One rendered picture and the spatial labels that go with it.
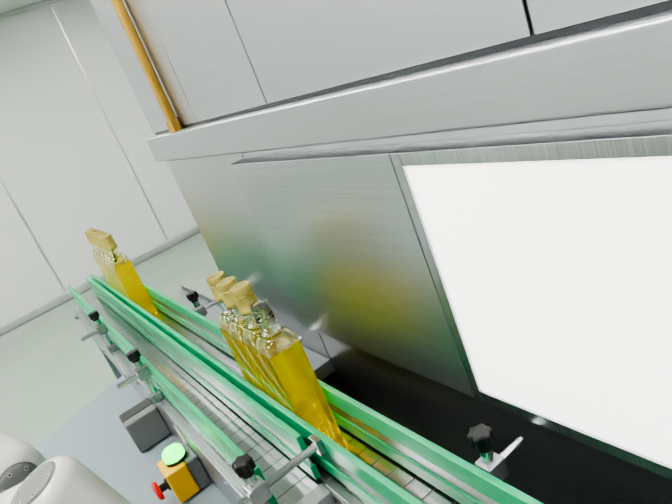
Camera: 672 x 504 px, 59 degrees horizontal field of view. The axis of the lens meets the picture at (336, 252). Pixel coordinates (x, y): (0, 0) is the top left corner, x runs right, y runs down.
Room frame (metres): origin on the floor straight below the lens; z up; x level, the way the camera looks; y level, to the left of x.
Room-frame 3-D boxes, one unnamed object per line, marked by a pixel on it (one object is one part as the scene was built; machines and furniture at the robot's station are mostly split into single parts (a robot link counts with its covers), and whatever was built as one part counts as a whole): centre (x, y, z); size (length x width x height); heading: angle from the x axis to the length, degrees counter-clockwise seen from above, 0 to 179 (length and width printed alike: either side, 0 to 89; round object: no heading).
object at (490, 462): (0.57, -0.09, 0.94); 0.07 x 0.04 x 0.13; 117
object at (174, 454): (1.04, 0.45, 0.84); 0.05 x 0.05 x 0.03
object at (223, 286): (0.95, 0.19, 1.14); 0.04 x 0.04 x 0.04
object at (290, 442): (1.53, 0.55, 0.92); 1.75 x 0.01 x 0.08; 27
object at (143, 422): (1.29, 0.58, 0.79); 0.08 x 0.08 x 0.08; 27
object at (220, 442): (1.49, 0.61, 0.92); 1.75 x 0.01 x 0.08; 27
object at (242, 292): (0.90, 0.16, 1.14); 0.04 x 0.04 x 0.04
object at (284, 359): (0.85, 0.14, 0.99); 0.06 x 0.06 x 0.21; 28
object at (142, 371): (1.20, 0.51, 0.94); 0.07 x 0.04 x 0.13; 117
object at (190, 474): (1.04, 0.45, 0.79); 0.07 x 0.07 x 0.07; 27
